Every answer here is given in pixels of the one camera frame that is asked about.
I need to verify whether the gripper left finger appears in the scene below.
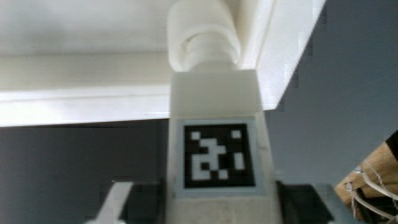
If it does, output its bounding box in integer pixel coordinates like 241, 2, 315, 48
86, 181, 166, 224

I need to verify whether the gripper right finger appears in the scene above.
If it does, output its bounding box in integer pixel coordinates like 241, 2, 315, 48
274, 181, 363, 224

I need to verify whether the white table leg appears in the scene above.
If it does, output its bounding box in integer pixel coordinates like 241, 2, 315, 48
166, 61, 283, 224

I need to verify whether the white square tabletop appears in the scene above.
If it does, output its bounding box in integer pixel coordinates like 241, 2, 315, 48
0, 0, 328, 127

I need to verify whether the wooden object with wires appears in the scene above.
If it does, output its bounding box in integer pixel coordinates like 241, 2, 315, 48
335, 131, 398, 224

